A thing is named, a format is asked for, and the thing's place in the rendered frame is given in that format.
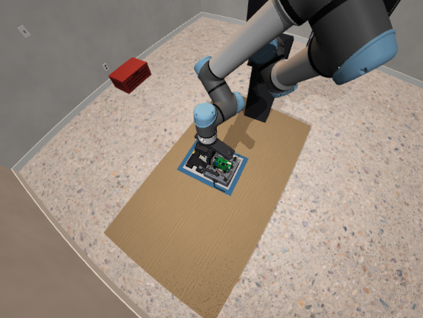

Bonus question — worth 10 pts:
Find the green circuit board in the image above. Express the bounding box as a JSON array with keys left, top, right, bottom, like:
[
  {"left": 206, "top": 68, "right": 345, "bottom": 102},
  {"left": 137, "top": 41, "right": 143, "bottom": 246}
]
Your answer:
[{"left": 213, "top": 157, "right": 232, "bottom": 172}]

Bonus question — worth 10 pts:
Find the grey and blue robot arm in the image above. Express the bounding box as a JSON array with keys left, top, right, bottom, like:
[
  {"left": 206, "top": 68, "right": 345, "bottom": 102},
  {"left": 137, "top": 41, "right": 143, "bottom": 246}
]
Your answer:
[{"left": 193, "top": 0, "right": 398, "bottom": 160}]

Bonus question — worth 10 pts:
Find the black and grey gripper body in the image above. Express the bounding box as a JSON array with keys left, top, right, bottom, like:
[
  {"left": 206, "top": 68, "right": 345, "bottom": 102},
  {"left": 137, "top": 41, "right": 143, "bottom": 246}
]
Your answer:
[{"left": 194, "top": 133, "right": 217, "bottom": 158}]

